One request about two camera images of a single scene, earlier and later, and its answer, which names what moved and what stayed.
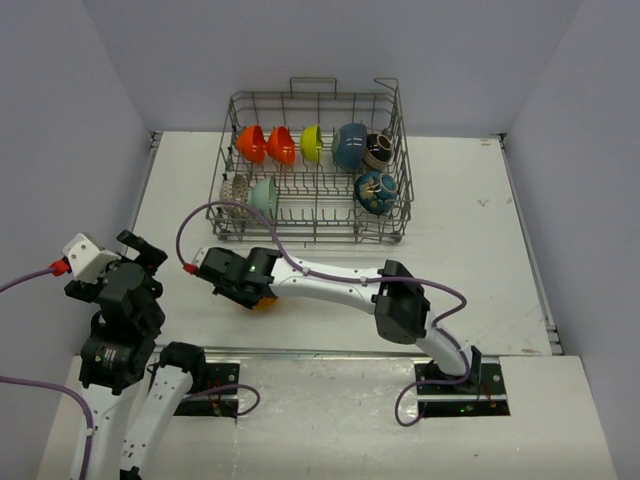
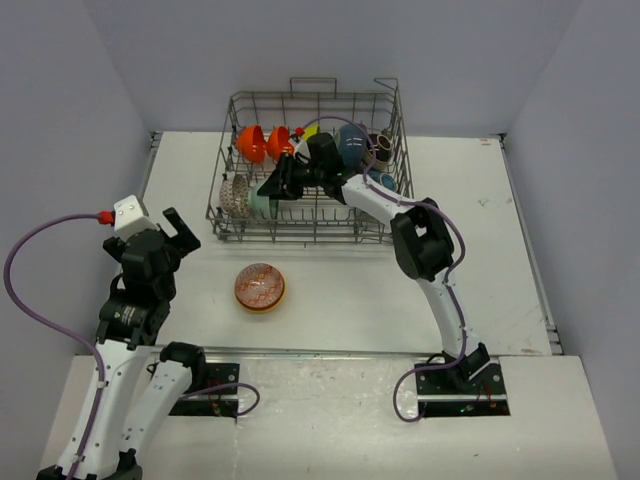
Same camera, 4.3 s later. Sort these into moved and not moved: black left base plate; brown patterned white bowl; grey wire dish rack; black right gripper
Moved: black right gripper
Not moved: black left base plate; grey wire dish rack; brown patterned white bowl
